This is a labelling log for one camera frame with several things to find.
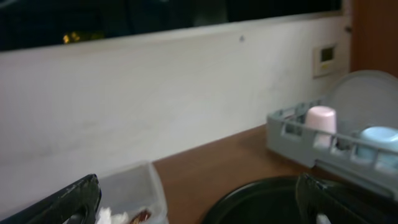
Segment pink plastic cup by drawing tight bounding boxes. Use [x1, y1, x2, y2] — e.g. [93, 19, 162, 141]
[305, 106, 336, 149]

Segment beige wall control panel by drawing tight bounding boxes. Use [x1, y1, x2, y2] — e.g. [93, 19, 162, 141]
[312, 43, 337, 78]

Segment blue plastic cup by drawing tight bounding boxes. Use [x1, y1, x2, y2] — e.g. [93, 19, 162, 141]
[356, 126, 397, 169]

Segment grey dishwasher rack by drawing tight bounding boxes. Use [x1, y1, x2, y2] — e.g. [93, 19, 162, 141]
[267, 100, 397, 200]

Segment clear plastic bin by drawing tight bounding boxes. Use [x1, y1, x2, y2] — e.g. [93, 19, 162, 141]
[96, 161, 169, 224]

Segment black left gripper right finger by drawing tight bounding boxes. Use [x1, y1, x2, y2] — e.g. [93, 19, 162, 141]
[295, 173, 397, 224]

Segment grey round plate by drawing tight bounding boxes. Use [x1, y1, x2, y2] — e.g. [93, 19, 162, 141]
[322, 70, 397, 136]

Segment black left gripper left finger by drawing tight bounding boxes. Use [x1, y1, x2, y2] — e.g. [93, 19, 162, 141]
[1, 174, 102, 224]

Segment round black tray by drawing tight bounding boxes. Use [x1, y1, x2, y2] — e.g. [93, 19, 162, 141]
[200, 175, 374, 224]

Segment white tissue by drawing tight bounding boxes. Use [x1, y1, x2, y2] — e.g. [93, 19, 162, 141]
[95, 207, 130, 224]

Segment gold snack wrapper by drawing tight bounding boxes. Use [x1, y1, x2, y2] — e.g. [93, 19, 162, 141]
[130, 210, 152, 224]

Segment dark window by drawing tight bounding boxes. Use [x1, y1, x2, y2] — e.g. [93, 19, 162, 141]
[1, 0, 342, 52]

